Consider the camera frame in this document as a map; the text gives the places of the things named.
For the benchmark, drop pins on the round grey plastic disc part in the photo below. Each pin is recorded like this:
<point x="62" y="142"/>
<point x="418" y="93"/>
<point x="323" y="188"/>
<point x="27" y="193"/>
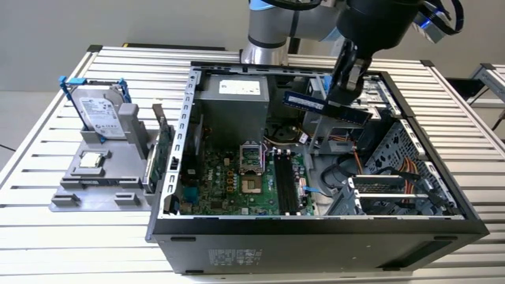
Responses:
<point x="283" y="133"/>

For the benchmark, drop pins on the aluminium slat side table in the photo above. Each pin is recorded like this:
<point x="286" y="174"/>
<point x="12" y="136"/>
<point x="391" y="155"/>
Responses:
<point x="486" y="85"/>

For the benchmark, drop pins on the grey plastic parts rack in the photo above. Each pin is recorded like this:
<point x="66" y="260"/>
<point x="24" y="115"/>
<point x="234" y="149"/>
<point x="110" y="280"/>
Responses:
<point x="118" y="159"/>

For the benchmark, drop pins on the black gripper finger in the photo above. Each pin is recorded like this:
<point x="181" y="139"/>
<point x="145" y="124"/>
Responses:
<point x="334" y="108"/>
<point x="361" y="71"/>

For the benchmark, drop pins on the blue drive bay latch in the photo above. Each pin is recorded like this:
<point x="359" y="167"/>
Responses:
<point x="325" y="88"/>

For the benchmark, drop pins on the hard disk in blue carrier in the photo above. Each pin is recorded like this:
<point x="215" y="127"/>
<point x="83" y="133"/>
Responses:
<point x="95" y="112"/>

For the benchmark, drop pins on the green Dell motherboard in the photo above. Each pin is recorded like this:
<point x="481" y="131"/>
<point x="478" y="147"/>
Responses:
<point x="219" y="189"/>

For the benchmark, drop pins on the black open PC case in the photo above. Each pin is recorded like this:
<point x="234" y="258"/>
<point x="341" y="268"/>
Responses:
<point x="275" y="245"/>

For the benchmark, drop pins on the teal port connector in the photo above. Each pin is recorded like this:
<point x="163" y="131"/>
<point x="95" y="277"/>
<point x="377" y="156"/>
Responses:
<point x="190" y="193"/>

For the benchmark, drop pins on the CPU socket with gold pins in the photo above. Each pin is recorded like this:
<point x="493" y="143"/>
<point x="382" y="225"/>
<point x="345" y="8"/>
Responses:
<point x="251" y="185"/>

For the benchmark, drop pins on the white four pin power socket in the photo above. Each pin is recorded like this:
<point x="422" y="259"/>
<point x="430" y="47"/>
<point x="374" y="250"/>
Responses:
<point x="226" y="161"/>

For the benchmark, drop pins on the grey metal drive cage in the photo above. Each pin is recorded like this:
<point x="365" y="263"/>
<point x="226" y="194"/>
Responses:
<point x="321" y="133"/>

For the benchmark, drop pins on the green graphics card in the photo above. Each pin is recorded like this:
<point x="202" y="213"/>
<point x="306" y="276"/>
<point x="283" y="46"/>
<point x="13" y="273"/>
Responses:
<point x="159" y="156"/>

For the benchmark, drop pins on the silver topped CPU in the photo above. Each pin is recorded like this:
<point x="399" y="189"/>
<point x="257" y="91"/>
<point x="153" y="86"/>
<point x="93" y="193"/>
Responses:
<point x="90" y="160"/>

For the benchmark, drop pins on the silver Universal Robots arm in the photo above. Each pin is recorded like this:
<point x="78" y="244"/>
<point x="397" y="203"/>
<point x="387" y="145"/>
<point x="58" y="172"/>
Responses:
<point x="267" y="26"/>

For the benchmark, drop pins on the grey Dell power supply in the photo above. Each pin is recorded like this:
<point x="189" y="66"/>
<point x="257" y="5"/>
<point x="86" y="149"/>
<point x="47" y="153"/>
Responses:
<point x="231" y="118"/>

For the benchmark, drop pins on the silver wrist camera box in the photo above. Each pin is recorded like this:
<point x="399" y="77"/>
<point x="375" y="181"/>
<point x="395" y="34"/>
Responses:
<point x="433" y="34"/>

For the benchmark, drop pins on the black RAM slot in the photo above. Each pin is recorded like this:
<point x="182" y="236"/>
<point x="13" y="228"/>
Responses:
<point x="278" y="183"/>
<point x="289" y="183"/>
<point x="283" y="183"/>

